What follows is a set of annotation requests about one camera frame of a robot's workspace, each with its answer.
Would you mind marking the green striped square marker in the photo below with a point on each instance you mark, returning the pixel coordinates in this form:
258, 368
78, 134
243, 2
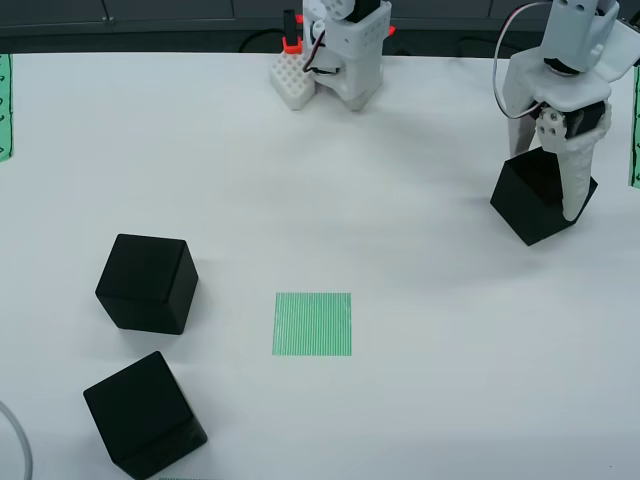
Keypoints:
312, 325

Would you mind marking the camera board on white bracket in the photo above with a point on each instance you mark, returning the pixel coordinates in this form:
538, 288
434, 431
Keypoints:
622, 55

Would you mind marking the green paper strip with arrows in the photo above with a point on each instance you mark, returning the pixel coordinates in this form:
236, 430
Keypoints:
5, 110
636, 130

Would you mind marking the black cube block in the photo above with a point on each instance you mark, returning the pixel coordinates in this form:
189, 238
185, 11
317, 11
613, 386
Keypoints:
530, 200
142, 420
147, 285

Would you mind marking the orange and black clamp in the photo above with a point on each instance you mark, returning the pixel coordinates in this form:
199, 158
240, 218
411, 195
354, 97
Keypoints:
289, 25
392, 30

